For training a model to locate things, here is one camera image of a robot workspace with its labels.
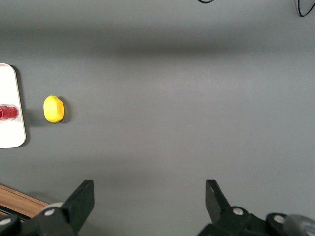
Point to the red transparent plastic cup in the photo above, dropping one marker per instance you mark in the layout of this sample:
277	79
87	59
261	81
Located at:
8	112

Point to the white rectangular tray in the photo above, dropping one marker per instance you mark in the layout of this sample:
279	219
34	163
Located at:
9	108

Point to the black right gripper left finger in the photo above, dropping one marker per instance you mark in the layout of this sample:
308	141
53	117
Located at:
78	204

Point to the yellow lemon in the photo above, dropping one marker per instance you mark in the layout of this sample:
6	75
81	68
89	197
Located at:
53	109

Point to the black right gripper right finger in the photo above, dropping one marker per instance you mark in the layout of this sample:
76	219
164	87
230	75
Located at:
217	204

